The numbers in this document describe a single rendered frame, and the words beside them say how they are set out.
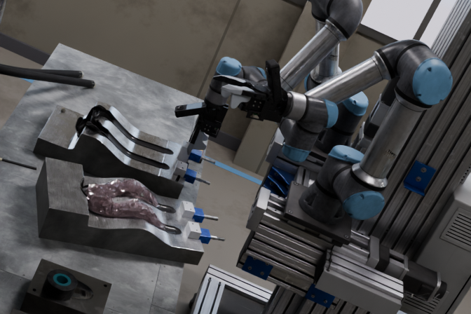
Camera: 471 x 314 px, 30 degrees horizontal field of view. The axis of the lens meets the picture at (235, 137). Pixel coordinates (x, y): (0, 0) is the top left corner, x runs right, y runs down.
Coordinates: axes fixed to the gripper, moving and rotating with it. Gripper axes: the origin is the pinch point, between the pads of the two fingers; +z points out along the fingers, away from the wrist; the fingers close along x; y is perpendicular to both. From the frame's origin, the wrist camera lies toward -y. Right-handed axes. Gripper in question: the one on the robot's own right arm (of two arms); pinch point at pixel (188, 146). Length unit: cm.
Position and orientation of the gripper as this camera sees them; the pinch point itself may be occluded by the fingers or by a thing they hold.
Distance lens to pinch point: 305.1
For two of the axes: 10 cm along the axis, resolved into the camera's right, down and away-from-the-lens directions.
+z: -3.7, 8.3, 4.3
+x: 0.5, -4.4, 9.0
